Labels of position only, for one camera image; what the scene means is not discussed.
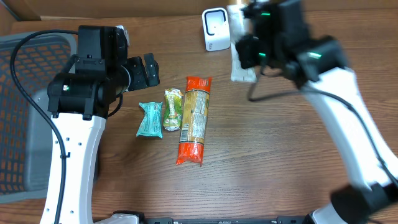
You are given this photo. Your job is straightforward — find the white tube gold cap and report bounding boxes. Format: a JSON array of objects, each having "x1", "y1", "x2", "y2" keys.
[{"x1": 226, "y1": 1, "x2": 257, "y2": 83}]

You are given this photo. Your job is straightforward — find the green snack pouch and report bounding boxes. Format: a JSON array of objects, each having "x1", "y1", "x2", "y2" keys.
[{"x1": 163, "y1": 88, "x2": 183, "y2": 131}]

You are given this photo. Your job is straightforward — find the teal snack packet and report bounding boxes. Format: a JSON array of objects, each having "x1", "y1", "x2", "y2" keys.
[{"x1": 136, "y1": 102, "x2": 163, "y2": 139}]

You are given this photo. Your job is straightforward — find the orange pasta package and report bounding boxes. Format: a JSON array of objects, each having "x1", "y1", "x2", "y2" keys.
[{"x1": 176, "y1": 77, "x2": 212, "y2": 165}]

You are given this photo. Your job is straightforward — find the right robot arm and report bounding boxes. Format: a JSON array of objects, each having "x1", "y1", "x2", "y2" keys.
[{"x1": 236, "y1": 1, "x2": 397, "y2": 223}]

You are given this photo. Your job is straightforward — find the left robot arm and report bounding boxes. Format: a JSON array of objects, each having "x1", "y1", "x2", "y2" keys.
[{"x1": 40, "y1": 26, "x2": 160, "y2": 223}]

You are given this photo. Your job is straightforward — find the white barcode scanner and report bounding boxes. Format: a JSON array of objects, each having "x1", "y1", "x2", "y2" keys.
[{"x1": 201, "y1": 7, "x2": 231, "y2": 52}]

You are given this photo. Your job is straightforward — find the grey plastic mesh basket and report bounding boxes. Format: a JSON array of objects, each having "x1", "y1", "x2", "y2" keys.
[{"x1": 1, "y1": 33, "x2": 76, "y2": 203}]

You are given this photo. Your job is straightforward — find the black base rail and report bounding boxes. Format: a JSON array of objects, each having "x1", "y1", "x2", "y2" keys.
[{"x1": 111, "y1": 211, "x2": 312, "y2": 224}]

